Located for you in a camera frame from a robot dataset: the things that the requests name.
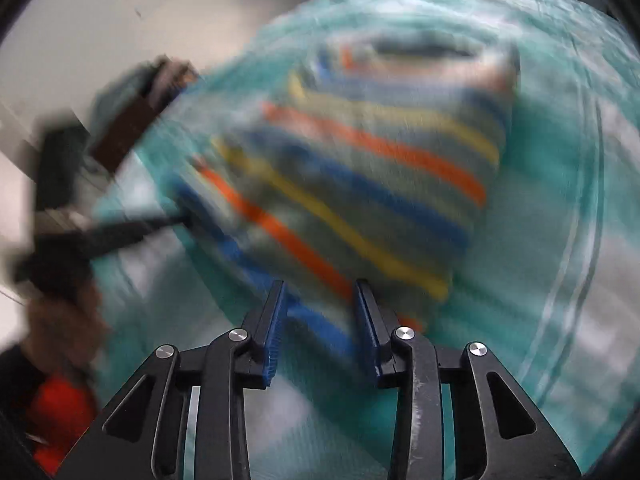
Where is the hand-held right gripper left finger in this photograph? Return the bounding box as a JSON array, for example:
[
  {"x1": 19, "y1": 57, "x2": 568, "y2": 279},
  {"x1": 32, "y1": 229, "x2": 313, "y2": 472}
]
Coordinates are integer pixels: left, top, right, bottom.
[{"x1": 55, "y1": 279, "x2": 289, "y2": 480}]

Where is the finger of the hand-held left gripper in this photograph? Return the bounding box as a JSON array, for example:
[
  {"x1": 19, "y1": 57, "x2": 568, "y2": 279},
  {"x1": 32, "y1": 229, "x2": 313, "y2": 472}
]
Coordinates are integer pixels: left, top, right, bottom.
[{"x1": 85, "y1": 211, "x2": 195, "y2": 262}]

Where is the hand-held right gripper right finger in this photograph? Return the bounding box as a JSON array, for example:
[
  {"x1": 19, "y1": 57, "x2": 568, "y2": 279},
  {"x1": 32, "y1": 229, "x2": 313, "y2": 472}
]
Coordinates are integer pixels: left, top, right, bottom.
[{"x1": 354, "y1": 279, "x2": 583, "y2": 480}]

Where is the striped knit t-shirt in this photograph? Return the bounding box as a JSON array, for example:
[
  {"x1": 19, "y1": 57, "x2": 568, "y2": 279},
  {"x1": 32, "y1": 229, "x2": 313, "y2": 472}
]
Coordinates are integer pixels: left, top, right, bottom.
[{"x1": 172, "y1": 30, "x2": 522, "y2": 356}]

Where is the person's left hand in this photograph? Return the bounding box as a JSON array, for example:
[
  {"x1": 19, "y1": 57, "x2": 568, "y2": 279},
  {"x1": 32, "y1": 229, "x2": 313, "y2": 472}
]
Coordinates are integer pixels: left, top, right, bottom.
[{"x1": 25, "y1": 280, "x2": 109, "y2": 377}]

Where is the dark brown cabinet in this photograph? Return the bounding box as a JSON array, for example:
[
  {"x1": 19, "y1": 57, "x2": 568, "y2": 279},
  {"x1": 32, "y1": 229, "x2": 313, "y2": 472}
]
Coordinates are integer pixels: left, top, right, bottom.
[{"x1": 87, "y1": 57, "x2": 197, "y2": 173}]

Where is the teal checked bed sheet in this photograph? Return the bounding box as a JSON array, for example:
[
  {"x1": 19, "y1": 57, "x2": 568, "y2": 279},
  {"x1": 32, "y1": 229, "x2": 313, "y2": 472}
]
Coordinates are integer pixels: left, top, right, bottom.
[{"x1": 95, "y1": 0, "x2": 640, "y2": 480}]

